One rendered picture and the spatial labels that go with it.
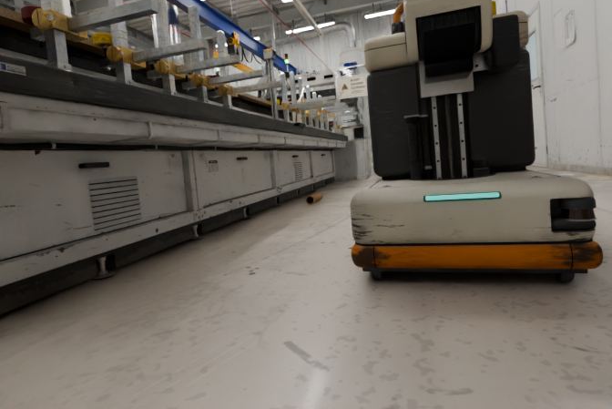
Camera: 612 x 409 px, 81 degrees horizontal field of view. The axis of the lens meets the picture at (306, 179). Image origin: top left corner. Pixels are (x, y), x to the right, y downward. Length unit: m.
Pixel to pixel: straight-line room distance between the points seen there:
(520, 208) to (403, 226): 0.29
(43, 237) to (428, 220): 1.23
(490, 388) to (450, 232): 0.46
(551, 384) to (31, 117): 1.28
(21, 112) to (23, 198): 0.35
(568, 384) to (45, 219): 1.44
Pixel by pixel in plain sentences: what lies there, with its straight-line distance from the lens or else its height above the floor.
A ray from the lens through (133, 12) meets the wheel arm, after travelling 1.18.
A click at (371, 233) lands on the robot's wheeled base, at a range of 1.07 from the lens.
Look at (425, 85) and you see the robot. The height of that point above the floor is 0.59.
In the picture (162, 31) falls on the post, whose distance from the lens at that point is 1.71.
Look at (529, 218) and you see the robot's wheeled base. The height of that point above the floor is 0.19.
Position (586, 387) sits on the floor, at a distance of 0.77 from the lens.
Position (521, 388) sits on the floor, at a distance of 0.73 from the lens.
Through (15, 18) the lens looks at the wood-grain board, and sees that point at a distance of 1.46.
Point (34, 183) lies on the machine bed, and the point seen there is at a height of 0.39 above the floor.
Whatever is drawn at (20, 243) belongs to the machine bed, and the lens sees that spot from 1.45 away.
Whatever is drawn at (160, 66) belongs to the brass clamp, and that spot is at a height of 0.81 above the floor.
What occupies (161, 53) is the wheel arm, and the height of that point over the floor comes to 0.80.
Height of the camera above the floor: 0.38
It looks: 3 degrees down
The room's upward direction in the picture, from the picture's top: 5 degrees counter-clockwise
